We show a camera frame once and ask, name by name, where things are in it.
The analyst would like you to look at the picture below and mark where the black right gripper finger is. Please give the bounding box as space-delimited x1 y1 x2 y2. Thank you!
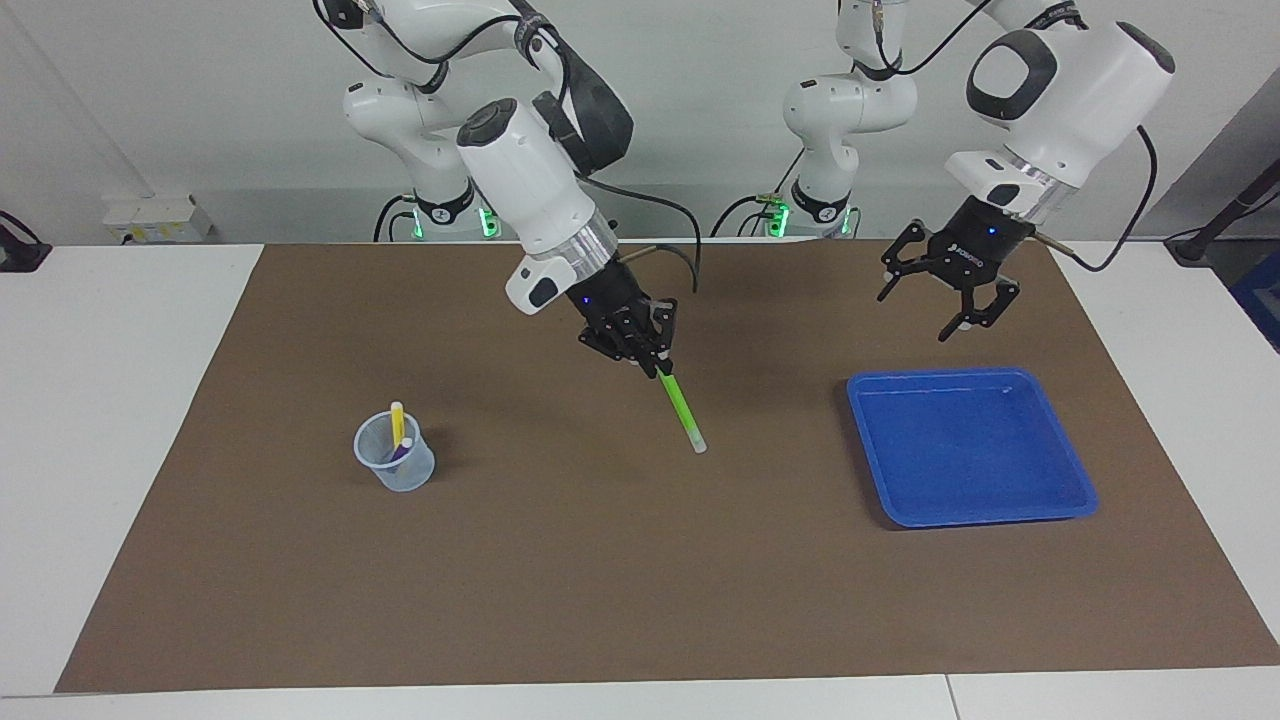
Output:
579 320 663 379
640 297 680 377

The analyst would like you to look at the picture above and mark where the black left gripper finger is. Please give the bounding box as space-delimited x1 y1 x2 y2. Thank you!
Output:
877 221 938 303
937 278 1022 344

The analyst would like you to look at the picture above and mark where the green pen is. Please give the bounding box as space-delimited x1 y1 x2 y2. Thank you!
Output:
657 372 708 455

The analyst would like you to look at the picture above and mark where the blue plastic tray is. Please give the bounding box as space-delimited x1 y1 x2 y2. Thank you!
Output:
847 367 1100 529

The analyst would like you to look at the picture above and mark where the brown table mat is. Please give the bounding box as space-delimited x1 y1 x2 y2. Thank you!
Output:
55 240 1280 694

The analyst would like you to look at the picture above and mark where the clear plastic cup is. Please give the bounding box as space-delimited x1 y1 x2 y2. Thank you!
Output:
353 410 437 493

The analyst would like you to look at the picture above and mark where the black stand pole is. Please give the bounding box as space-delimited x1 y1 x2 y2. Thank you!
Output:
1164 158 1280 267

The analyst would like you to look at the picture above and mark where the blue box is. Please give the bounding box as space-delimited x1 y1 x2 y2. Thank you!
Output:
1228 250 1280 353

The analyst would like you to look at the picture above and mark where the white power strip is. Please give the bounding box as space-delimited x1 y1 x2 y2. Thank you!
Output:
101 194 214 245

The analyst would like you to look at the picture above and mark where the black table clamp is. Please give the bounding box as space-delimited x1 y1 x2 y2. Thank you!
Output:
0 211 53 273

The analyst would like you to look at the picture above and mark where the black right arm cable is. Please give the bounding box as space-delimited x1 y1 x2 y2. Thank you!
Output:
578 172 702 294

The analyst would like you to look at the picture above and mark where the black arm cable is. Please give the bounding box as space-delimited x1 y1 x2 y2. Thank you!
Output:
1038 122 1160 273
578 172 702 294

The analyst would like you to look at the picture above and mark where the black base cable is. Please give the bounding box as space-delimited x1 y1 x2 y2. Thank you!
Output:
711 148 806 239
374 194 417 243

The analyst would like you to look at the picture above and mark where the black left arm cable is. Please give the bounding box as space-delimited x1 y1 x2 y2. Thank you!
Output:
1038 122 1160 273

